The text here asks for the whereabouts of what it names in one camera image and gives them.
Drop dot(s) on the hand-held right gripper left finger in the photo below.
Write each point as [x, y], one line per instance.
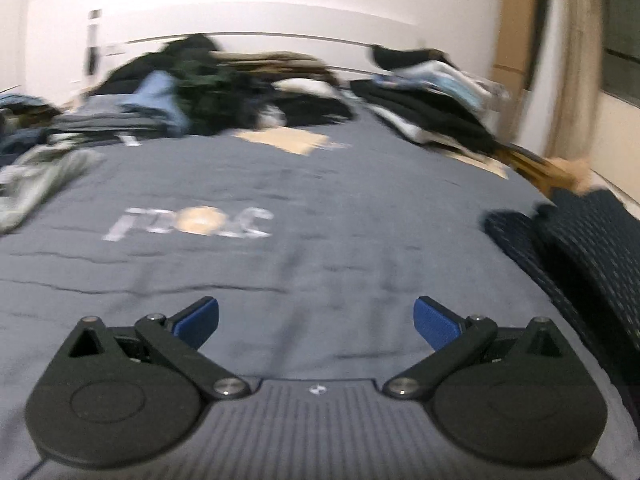
[197, 325]

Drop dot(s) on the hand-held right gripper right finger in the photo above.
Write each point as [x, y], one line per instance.
[435, 322]

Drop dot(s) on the stack of folded clothes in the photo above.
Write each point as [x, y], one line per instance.
[425, 110]

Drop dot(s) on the navy dotted garment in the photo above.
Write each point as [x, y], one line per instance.
[575, 250]

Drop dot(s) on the wooden chair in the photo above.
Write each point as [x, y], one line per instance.
[530, 165]

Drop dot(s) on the orange woven cushion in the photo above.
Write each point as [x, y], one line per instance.
[575, 170]

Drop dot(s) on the light grey crumpled garment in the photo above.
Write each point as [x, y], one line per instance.
[40, 175]

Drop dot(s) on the folded dark grey garment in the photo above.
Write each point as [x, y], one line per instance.
[100, 117]

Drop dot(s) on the dark green garment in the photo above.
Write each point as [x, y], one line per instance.
[210, 95]

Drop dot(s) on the light blue garment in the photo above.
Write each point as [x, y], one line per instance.
[155, 95]

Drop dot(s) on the black crumpled garment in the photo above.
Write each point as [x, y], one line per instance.
[315, 107]

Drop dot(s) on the white garment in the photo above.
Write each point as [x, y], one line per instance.
[305, 86]

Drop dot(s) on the brown jacket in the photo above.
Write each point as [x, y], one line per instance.
[280, 62]

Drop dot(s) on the beige curtain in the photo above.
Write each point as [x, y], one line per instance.
[580, 60]

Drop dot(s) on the white headboard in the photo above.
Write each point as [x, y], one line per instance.
[250, 20]

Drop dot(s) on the tall cardboard box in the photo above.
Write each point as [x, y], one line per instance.
[515, 20]

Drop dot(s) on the window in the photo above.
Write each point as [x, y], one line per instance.
[622, 10]

